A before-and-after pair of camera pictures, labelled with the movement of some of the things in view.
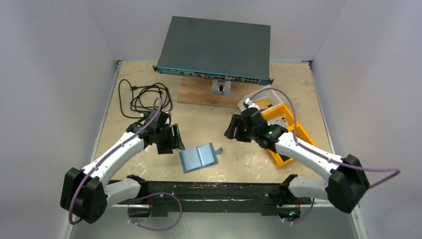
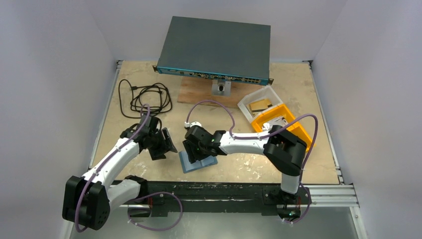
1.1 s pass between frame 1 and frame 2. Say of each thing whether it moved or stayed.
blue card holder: stayed
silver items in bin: stayed
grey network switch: stayed
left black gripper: moved
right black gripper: moved
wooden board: stayed
